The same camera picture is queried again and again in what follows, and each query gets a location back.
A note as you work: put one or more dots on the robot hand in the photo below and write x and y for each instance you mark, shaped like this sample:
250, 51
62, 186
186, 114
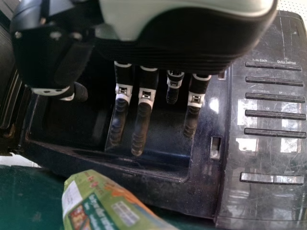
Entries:
182, 33

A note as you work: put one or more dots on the black oven with glass door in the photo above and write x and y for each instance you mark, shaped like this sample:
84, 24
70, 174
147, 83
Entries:
239, 143

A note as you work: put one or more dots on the yellow-green biscuit packet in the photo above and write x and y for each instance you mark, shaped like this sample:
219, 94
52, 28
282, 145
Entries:
103, 203

